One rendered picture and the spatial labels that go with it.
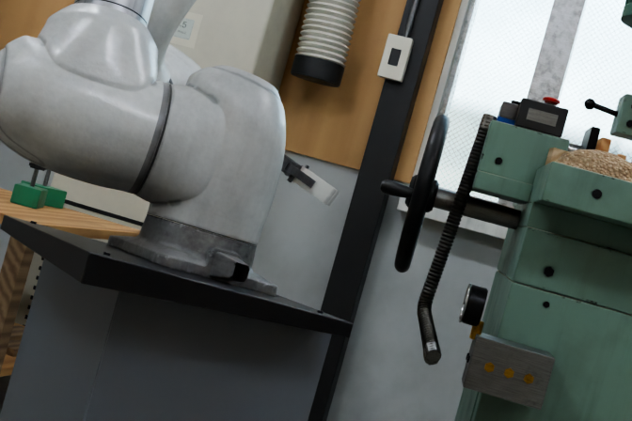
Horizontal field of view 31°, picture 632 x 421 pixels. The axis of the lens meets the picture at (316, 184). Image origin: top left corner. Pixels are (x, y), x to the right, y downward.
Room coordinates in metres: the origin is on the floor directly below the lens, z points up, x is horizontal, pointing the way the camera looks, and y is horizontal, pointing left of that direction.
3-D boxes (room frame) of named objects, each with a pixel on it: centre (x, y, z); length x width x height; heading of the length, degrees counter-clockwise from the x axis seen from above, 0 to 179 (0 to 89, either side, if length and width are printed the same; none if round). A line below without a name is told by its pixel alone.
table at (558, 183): (1.94, -0.41, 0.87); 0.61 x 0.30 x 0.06; 174
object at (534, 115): (1.94, -0.33, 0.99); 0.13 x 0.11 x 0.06; 174
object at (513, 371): (1.71, -0.35, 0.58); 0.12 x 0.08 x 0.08; 84
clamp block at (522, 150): (1.95, -0.33, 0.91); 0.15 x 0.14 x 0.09; 174
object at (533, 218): (1.96, -0.46, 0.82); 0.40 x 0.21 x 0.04; 174
